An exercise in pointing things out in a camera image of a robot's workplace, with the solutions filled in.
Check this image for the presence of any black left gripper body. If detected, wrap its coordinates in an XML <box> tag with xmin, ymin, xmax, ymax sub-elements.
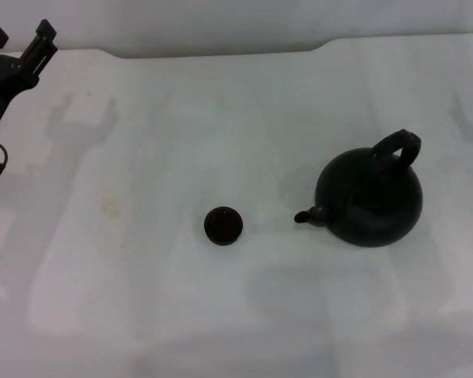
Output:
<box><xmin>0</xmin><ymin>53</ymin><xmax>40</xmax><ymax>145</ymax></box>

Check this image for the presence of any small dark teacup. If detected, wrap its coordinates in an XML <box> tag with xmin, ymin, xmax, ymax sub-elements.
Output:
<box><xmin>203</xmin><ymin>205</ymin><xmax>244</xmax><ymax>246</ymax></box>

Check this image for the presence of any black round teapot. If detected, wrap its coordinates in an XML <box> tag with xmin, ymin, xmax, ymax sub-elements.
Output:
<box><xmin>292</xmin><ymin>128</ymin><xmax>424</xmax><ymax>249</ymax></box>

